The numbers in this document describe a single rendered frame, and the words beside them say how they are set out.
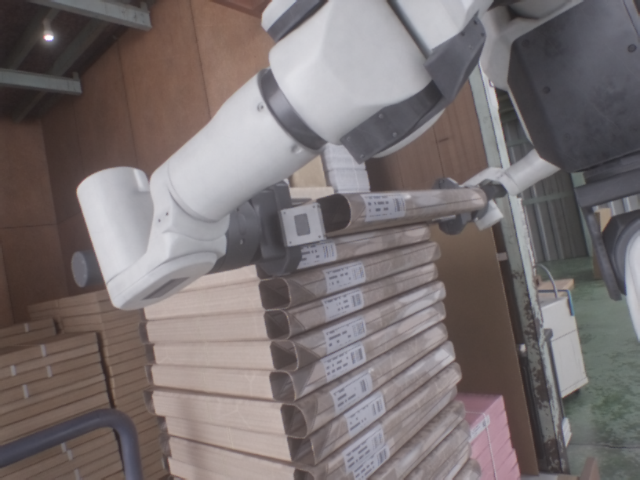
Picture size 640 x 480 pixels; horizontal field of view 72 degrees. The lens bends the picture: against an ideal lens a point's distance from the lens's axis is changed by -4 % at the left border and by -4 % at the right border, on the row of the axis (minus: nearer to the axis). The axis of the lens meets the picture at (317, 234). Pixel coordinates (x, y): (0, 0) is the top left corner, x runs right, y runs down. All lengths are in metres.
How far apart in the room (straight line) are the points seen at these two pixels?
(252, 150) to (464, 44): 0.16
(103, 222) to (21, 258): 4.49
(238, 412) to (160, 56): 2.89
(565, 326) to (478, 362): 0.98
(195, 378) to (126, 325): 1.53
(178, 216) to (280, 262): 0.21
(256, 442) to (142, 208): 0.43
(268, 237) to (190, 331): 0.32
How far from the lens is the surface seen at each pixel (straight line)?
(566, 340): 2.75
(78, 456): 2.28
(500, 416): 1.61
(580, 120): 0.62
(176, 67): 3.19
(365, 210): 0.56
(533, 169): 1.14
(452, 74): 0.33
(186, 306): 0.79
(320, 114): 0.30
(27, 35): 3.79
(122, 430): 0.75
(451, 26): 0.34
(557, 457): 1.97
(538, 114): 0.64
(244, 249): 0.48
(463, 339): 1.83
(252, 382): 0.69
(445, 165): 1.90
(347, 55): 0.30
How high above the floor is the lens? 1.03
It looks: 2 degrees up
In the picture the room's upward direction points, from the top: 11 degrees counter-clockwise
